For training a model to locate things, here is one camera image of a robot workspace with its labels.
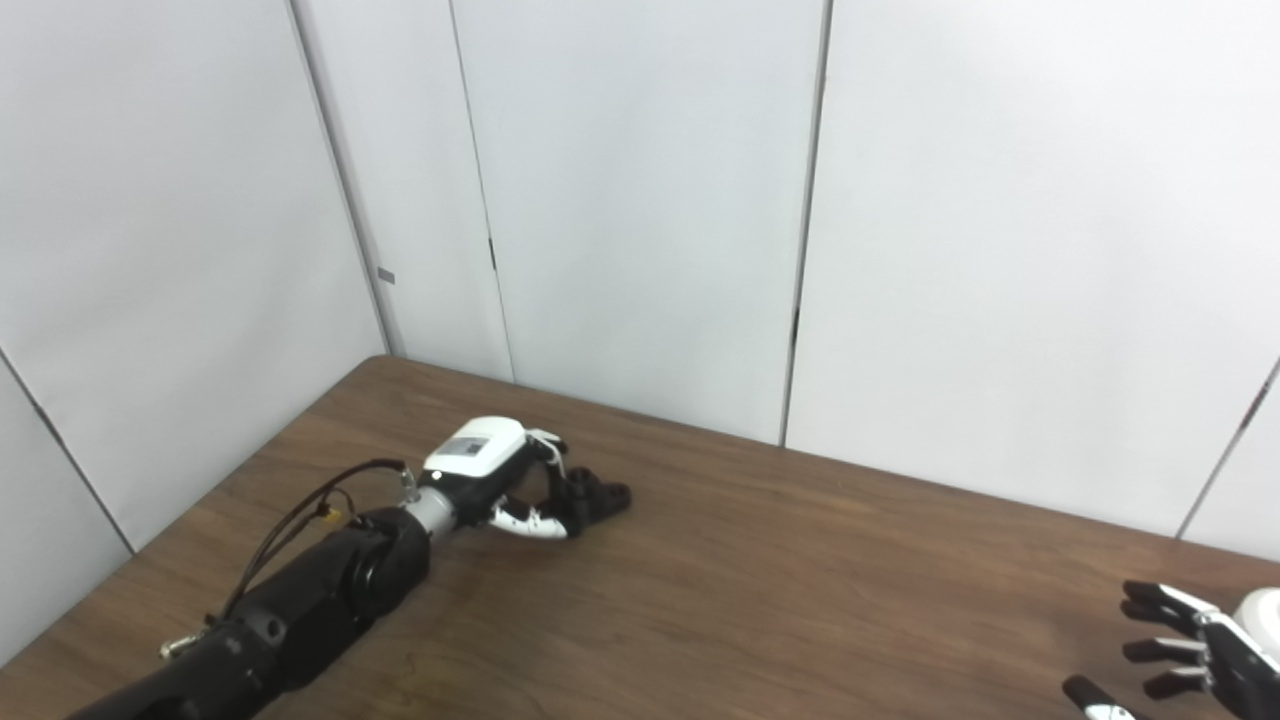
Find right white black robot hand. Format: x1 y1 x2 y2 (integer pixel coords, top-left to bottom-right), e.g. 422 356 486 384
1062 580 1280 720

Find round white piece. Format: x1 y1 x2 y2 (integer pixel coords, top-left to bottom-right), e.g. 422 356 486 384
1232 588 1280 651

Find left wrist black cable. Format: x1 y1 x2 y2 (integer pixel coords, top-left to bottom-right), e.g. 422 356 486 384
160 458 421 659

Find black flanged holder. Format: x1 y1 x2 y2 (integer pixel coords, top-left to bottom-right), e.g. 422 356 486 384
545 466 633 539

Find left wrist thin wires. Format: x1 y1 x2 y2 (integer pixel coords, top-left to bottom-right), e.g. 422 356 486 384
255 488 361 571

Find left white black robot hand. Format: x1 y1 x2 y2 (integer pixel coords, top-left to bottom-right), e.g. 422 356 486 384
405 416 571 541

